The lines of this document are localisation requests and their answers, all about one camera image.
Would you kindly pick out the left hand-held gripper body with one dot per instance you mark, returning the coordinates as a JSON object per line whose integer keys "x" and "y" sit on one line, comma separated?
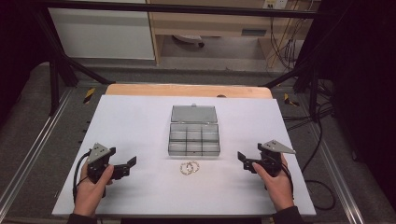
{"x": 97, "y": 153}

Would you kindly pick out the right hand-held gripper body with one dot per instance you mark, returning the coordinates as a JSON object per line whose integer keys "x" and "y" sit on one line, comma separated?
{"x": 271, "y": 155}

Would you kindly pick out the person's right hand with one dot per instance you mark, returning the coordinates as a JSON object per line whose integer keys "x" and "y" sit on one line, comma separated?
{"x": 278, "y": 191}

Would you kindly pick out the person's left hand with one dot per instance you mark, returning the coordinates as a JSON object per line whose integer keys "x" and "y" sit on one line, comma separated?
{"x": 88, "y": 196}

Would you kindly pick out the gold hoop earring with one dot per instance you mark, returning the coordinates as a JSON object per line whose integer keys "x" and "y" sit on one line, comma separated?
{"x": 181, "y": 168}
{"x": 198, "y": 166}

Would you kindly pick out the clear plastic compartment box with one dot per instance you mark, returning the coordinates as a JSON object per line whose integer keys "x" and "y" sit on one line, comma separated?
{"x": 193, "y": 138}

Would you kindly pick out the yellow black floor tape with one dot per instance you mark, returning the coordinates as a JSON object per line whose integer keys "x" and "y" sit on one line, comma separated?
{"x": 89, "y": 95}
{"x": 289, "y": 100}

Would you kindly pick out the person's left dark sleeve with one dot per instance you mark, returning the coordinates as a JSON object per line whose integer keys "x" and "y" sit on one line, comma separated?
{"x": 82, "y": 219}

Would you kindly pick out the person's dark sleeve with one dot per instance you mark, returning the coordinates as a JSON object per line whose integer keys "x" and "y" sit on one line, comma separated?
{"x": 289, "y": 216}
{"x": 82, "y": 219}

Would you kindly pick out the person's right dark sleeve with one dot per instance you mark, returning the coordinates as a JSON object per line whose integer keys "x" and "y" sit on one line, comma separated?
{"x": 289, "y": 216}

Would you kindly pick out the wooden table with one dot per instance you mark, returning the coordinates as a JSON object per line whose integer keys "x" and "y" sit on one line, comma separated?
{"x": 186, "y": 90}

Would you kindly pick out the black metal stand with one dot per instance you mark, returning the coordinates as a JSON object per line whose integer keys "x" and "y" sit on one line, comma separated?
{"x": 59, "y": 65}
{"x": 313, "y": 77}

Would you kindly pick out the white cabinet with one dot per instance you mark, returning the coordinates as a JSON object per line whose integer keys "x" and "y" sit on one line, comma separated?
{"x": 99, "y": 34}

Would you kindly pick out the white chair base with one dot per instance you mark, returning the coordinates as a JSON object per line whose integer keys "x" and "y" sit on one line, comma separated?
{"x": 190, "y": 39}

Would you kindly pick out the light wooden desk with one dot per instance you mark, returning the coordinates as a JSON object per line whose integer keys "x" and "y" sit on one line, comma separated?
{"x": 211, "y": 25}

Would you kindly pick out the aluminium floor rail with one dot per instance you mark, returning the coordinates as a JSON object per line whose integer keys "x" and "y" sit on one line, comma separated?
{"x": 337, "y": 177}
{"x": 34, "y": 146}

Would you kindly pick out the white wall socket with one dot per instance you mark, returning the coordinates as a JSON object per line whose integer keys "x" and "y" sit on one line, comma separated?
{"x": 275, "y": 3}

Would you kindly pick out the black metal frame bar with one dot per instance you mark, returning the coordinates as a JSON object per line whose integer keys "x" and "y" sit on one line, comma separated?
{"x": 174, "y": 8}

